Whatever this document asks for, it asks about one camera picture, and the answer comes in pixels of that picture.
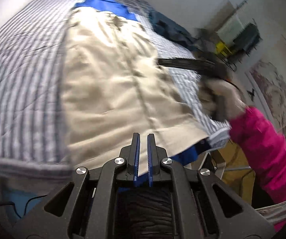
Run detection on beige and blue jacket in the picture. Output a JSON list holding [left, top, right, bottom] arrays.
[[61, 0, 208, 174]]

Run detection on black clothes rack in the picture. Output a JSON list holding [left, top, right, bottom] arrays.
[[198, 0, 261, 72]]

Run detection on dark clothes on rack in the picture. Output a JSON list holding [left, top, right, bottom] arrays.
[[231, 23, 261, 55]]

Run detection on right hand in beige glove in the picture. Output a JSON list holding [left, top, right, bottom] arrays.
[[198, 78, 247, 122]]

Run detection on yellow box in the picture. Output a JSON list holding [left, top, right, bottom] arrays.
[[215, 41, 232, 58]]

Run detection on striped cloth on rack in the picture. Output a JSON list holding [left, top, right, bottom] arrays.
[[216, 14, 243, 44]]

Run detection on grey white striped bed sheet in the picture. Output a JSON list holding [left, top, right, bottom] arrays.
[[0, 0, 231, 177]]

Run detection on floral wall painting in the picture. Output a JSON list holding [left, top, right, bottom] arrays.
[[246, 35, 286, 138]]

